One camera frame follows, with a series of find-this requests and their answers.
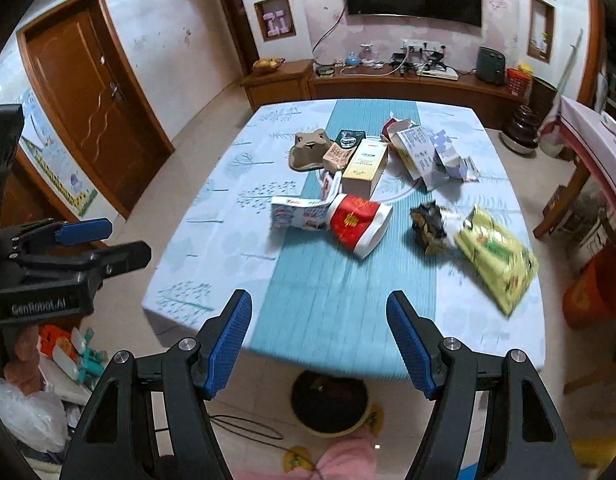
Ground stacked dark pots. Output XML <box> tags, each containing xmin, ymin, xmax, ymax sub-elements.
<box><xmin>501</xmin><ymin>105</ymin><xmax>539</xmax><ymax>156</ymax></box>

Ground black round trash bin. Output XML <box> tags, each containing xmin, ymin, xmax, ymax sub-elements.
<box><xmin>291</xmin><ymin>370</ymin><xmax>371</xmax><ymax>438</ymax></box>

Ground white teal patterned tablecloth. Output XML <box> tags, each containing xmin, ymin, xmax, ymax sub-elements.
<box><xmin>142</xmin><ymin>100</ymin><xmax>545</xmax><ymax>379</ymax></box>

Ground green yellow snack bag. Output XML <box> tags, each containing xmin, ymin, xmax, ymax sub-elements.
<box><xmin>454</xmin><ymin>206</ymin><xmax>539</xmax><ymax>318</ymax></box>

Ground children wall poster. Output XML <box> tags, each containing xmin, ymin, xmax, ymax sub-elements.
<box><xmin>14</xmin><ymin>89</ymin><xmax>108</xmax><ymax>220</ymax></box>

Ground black speaker box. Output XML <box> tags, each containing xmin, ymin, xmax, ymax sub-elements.
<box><xmin>475</xmin><ymin>47</ymin><xmax>506</xmax><ymax>87</ymax></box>

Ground black gold wrapper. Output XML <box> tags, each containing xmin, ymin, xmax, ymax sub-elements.
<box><xmin>410</xmin><ymin>200</ymin><xmax>463</xmax><ymax>255</ymax></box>

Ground wooden tv cabinet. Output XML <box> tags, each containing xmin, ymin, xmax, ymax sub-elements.
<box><xmin>242</xmin><ymin>60</ymin><xmax>526</xmax><ymax>129</ymax></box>

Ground purple white box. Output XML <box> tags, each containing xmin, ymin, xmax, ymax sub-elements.
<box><xmin>431</xmin><ymin>130</ymin><xmax>480</xmax><ymax>182</ymax></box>

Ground white grey printed box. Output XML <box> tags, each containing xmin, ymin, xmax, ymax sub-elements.
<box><xmin>381</xmin><ymin>118</ymin><xmax>443</xmax><ymax>192</ymax></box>

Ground white set-top box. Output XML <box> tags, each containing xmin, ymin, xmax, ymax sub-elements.
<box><xmin>416</xmin><ymin>67</ymin><xmax>460</xmax><ymax>81</ymax></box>

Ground pink dumbbells in niche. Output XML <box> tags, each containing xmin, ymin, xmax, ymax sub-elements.
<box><xmin>262</xmin><ymin>10</ymin><xmax>291</xmax><ymax>38</ymax></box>

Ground dark teal tan small box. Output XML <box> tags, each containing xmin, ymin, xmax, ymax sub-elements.
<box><xmin>322</xmin><ymin>129</ymin><xmax>365</xmax><ymax>174</ymax></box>

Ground fruit bowl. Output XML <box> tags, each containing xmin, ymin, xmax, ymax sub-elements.
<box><xmin>251</xmin><ymin>58</ymin><xmax>285</xmax><ymax>77</ymax></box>

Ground white red carton box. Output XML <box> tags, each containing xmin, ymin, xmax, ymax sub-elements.
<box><xmin>271</xmin><ymin>171</ymin><xmax>341</xmax><ymax>231</ymax></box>

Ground brown wooden door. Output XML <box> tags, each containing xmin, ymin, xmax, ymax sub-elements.
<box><xmin>16</xmin><ymin>0</ymin><xmax>173</xmax><ymax>218</ymax></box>

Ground red plastic bucket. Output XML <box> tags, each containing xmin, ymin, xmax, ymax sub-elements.
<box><xmin>562</xmin><ymin>246</ymin><xmax>616</xmax><ymax>330</ymax></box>

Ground yellow cream box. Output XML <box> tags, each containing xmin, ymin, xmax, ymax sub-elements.
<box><xmin>341</xmin><ymin>139</ymin><xmax>388</xmax><ymax>200</ymax></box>

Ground red plastic basket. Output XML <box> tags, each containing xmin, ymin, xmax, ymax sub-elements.
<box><xmin>506</xmin><ymin>67</ymin><xmax>532</xmax><ymax>98</ymax></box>

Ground red white paper cup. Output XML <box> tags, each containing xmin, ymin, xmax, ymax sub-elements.
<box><xmin>327</xmin><ymin>194</ymin><xmax>393</xmax><ymax>260</ymax></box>

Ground pink cloth side table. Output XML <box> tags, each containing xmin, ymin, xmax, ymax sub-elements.
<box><xmin>532</xmin><ymin>96</ymin><xmax>616</xmax><ymax>238</ymax></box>

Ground clear plastic bag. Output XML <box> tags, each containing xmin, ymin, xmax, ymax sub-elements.
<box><xmin>0</xmin><ymin>378</ymin><xmax>68</xmax><ymax>453</ymax></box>

